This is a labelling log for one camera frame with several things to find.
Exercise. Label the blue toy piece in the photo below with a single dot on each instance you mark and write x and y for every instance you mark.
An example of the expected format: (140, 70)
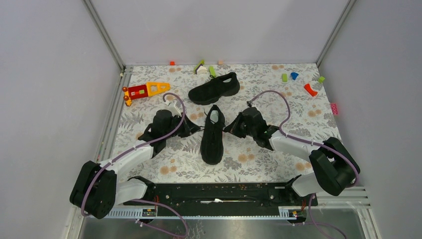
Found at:
(294, 75)

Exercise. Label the red yellow toy rocket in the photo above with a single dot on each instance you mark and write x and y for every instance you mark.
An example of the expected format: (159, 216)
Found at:
(148, 89)

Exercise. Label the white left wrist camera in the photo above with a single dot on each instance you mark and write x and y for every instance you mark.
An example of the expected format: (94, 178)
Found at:
(174, 107)

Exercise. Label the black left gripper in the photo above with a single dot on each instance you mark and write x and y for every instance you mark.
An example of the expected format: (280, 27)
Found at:
(188, 127)

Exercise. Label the red arch block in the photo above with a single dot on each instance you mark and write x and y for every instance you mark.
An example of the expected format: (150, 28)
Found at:
(311, 91)

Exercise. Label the floral patterned mat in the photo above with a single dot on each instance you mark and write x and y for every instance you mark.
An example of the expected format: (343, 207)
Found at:
(243, 160)

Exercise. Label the green purple white block stack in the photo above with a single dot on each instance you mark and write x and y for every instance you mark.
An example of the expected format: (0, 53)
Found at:
(200, 68)

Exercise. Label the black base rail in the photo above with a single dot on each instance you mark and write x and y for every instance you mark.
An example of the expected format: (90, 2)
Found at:
(223, 199)

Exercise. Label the pink brick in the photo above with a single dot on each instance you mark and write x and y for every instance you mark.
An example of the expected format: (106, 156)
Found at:
(334, 109)

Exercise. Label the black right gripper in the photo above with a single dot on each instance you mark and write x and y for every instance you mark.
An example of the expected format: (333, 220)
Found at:
(233, 128)

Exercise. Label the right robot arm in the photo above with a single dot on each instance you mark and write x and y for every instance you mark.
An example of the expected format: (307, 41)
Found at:
(334, 169)

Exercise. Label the black sneaker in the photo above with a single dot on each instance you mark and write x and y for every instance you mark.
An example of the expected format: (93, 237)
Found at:
(211, 91)
(211, 148)

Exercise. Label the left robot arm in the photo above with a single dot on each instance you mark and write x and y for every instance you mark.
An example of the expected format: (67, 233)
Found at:
(98, 187)

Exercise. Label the lime green long brick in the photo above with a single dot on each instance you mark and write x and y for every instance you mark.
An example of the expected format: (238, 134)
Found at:
(212, 71)

